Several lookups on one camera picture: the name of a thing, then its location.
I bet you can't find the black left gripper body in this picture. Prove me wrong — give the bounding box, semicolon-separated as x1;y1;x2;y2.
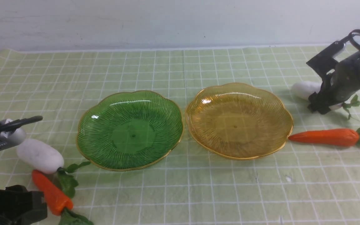
0;185;48;225

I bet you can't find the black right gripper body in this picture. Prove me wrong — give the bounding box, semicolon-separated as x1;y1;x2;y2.
307;58;360;114

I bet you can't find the white radish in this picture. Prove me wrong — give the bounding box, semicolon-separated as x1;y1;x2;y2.
16;138;91;198
291;81;360;120

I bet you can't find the orange carrot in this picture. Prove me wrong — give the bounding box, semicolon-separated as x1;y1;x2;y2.
288;128;360;147
32;170;94;225

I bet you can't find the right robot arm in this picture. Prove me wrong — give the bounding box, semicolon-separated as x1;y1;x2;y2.
306;47;360;114

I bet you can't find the amber plastic plate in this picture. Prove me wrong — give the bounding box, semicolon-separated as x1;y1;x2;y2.
184;82;294;160

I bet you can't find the green plastic plate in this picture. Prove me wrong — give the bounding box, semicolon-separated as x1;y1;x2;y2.
76;91;184;172

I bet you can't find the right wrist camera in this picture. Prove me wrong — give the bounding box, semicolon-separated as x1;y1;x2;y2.
306;41;345;79

